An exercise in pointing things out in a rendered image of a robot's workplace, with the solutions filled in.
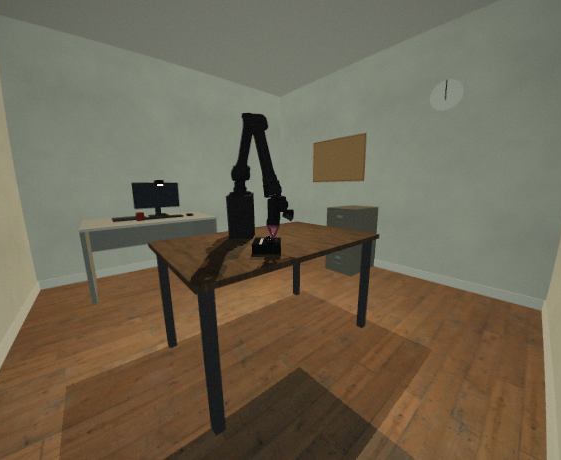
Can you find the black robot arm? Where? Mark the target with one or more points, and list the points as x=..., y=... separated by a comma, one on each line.
x=241, y=172

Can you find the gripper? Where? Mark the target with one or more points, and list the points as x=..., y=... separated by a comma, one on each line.
x=271, y=224

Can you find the black lighting desk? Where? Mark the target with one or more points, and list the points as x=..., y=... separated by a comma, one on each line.
x=266, y=245

